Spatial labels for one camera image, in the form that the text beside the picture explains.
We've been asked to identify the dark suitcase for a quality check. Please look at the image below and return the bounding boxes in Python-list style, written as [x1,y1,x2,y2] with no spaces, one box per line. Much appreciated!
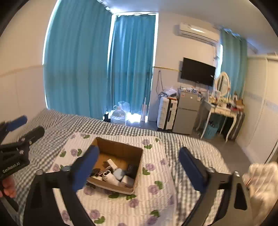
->
[227,110,246,140]

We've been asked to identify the white upright cleaning tool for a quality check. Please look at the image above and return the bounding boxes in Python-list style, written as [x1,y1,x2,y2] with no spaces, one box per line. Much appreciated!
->
[140,97,149,121]

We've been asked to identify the person's left hand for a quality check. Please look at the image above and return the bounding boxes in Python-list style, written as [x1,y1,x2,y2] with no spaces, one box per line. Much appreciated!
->
[0,177,17,199]

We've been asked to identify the hanging dark cables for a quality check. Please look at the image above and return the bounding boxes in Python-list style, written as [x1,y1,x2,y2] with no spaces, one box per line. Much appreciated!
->
[155,70,166,99]

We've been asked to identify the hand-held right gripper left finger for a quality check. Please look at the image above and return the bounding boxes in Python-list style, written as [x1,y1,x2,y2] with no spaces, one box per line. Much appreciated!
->
[23,145,100,226]

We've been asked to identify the white charger plug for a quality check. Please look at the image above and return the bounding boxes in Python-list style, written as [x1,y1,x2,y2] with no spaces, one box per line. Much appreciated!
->
[120,175,134,189]

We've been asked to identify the clear water jug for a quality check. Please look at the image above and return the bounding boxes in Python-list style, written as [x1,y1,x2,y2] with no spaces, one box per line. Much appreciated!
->
[111,105,127,126]

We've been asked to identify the wide teal curtain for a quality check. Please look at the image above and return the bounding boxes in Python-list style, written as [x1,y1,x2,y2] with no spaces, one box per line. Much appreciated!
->
[43,0,115,119]

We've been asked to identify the white dressing table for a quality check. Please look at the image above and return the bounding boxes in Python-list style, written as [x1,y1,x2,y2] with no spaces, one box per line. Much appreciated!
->
[199,97,240,142]

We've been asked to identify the white air conditioner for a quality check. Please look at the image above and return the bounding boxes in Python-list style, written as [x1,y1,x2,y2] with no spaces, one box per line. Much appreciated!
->
[178,22,220,45]

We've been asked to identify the cardboard box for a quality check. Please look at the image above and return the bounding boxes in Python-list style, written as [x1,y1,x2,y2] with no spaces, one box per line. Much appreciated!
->
[86,137,144,195]

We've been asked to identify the crumpled plastic bag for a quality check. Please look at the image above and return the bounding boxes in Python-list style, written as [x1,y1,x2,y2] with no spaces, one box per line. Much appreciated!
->
[162,87,179,99]

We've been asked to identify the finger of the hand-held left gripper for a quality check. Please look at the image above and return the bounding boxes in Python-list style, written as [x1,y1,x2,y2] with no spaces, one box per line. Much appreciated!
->
[0,126,46,155]
[0,115,28,140]

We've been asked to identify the white quilted cloth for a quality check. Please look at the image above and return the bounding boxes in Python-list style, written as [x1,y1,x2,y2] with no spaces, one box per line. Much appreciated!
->
[242,161,278,219]

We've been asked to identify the teal basket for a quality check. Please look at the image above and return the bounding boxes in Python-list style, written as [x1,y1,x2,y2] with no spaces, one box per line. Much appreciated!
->
[204,123,219,140]

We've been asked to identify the white louvred wardrobe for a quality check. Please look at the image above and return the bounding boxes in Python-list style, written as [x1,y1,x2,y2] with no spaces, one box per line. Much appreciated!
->
[235,53,278,162]

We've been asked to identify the white floral quilt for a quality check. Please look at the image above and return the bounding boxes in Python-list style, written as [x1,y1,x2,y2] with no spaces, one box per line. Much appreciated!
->
[51,132,181,226]

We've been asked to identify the narrow teal curtain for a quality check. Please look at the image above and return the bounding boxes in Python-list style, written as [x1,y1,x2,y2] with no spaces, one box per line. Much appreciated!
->
[107,14,157,117]

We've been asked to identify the white cylindrical bottle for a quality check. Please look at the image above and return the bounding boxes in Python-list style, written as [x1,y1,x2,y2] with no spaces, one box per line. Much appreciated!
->
[102,170,120,185]

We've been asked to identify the light blue small object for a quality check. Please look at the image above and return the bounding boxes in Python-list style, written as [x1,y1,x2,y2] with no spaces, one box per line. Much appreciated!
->
[113,169,125,181]

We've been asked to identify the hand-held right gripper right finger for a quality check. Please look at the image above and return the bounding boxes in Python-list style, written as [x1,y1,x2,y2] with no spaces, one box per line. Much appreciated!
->
[178,147,254,226]

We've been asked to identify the black wall television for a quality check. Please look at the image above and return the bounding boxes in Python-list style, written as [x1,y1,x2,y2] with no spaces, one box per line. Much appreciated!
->
[180,57,216,87]

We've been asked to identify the white oval mirror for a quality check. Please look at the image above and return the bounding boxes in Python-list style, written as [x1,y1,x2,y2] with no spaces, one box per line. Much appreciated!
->
[214,71,231,99]

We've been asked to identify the silver small fridge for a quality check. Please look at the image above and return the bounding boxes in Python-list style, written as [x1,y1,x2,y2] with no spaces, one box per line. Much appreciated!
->
[172,90,202,135]

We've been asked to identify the teal curtain with eyelets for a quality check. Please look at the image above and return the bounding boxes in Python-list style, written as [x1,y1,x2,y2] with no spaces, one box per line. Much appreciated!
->
[219,29,248,96]

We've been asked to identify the white suitcase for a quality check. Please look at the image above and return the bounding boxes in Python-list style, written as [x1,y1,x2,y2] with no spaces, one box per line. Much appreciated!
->
[157,96,178,131]

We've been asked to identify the black case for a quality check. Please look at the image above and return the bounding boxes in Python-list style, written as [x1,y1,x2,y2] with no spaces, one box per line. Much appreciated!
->
[127,164,139,177]

